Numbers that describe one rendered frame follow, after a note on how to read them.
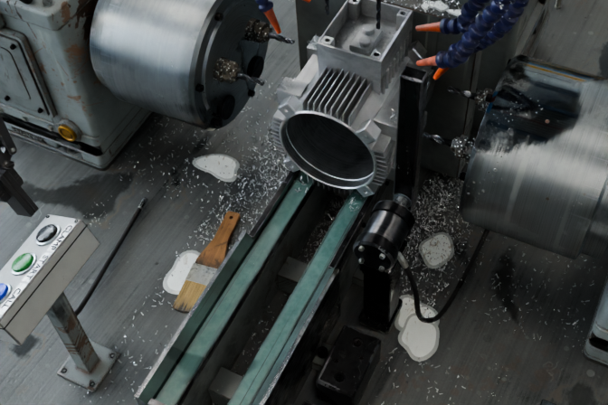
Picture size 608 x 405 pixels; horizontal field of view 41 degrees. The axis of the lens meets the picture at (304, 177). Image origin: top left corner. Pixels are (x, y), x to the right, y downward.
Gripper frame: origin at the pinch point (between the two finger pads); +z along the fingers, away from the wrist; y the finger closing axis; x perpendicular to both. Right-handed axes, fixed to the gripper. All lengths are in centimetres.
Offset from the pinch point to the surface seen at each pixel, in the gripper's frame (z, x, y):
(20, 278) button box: 8.1, -1.3, -7.1
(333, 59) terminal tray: 10.8, -23.2, 39.7
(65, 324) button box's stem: 20.2, 1.1, -5.9
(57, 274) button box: 10.6, -3.5, -3.9
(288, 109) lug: 13.5, -18.4, 31.7
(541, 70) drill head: 17, -51, 45
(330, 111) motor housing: 13.8, -25.5, 31.9
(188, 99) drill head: 10.2, -2.7, 29.5
